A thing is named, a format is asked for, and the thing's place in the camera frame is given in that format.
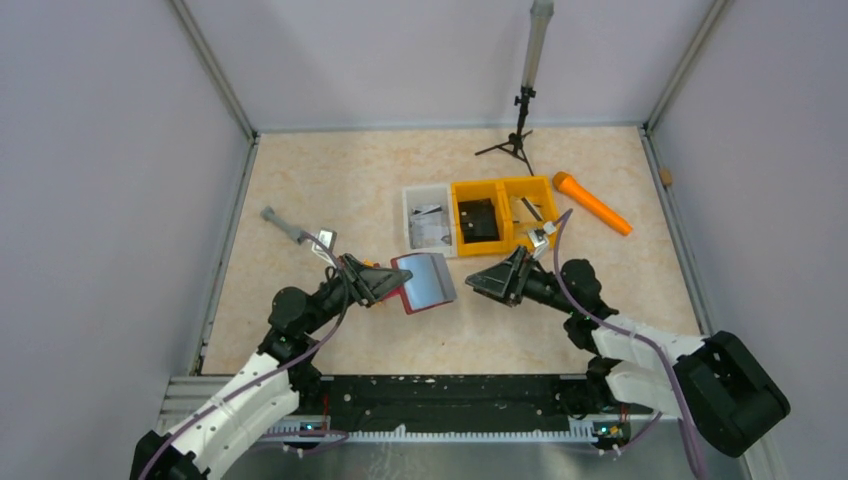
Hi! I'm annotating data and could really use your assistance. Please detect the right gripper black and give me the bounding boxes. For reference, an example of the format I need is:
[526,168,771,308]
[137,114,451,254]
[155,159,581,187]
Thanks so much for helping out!
[467,244,577,315]

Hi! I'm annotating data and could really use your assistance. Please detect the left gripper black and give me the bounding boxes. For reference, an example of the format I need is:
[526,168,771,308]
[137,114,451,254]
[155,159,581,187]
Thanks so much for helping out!
[302,252,412,334]

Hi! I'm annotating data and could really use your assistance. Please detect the red leather card holder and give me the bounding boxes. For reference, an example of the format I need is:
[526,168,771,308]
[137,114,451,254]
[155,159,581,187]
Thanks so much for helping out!
[391,253,458,315]

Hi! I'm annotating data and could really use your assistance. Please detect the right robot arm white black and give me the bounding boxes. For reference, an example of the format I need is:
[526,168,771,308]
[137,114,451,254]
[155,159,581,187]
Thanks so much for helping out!
[465,247,792,457]

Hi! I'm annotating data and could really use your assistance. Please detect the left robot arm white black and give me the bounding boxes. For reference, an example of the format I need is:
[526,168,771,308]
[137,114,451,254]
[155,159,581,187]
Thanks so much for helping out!
[130,254,413,479]

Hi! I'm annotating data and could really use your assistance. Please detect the yellow bin with black part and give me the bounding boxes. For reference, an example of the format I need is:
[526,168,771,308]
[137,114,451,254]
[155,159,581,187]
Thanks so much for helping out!
[451,179,508,257]

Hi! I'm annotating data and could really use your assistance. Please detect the black part in bin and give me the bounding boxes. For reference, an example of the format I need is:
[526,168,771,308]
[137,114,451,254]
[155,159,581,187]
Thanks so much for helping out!
[458,199,500,244]

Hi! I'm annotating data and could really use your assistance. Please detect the small packets in clear bin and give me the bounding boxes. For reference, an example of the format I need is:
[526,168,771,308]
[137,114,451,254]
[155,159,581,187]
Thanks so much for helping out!
[408,204,452,249]

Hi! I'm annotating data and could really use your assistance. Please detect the yellow bin with clear bag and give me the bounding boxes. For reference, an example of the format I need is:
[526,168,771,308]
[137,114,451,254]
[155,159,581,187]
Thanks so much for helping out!
[501,176,560,249]

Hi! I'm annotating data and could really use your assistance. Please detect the clear plastic bin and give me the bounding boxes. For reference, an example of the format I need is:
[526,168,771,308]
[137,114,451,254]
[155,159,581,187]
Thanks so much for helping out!
[402,183,458,258]

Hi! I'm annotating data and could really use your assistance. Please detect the orange toy microphone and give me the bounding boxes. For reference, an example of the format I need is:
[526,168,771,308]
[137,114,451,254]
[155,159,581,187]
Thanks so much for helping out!
[552,171,633,236]

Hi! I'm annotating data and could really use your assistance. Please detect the grey dumbbell shaped part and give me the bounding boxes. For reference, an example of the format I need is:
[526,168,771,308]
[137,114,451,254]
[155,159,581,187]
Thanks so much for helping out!
[260,206,306,245]

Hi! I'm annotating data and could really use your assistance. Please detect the black tripod with grey pole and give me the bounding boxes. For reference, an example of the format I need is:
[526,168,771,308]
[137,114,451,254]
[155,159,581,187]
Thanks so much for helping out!
[474,0,555,176]

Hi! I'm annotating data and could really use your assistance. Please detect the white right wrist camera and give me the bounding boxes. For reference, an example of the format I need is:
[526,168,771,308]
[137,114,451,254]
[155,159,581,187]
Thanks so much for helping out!
[526,222,557,260]

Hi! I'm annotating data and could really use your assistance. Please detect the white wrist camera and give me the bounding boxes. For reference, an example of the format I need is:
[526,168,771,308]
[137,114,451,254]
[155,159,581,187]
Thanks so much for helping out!
[526,222,557,260]
[312,229,337,255]

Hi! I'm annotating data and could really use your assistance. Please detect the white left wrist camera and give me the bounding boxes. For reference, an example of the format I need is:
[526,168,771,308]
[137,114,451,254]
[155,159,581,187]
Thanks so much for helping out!
[312,229,337,255]

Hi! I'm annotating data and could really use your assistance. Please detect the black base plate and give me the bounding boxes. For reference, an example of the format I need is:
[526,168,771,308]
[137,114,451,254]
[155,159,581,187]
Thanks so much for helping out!
[296,374,649,433]

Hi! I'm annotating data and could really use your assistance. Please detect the small tan wall knob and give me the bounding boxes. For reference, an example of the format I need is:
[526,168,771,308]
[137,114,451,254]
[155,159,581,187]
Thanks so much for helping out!
[658,167,673,188]

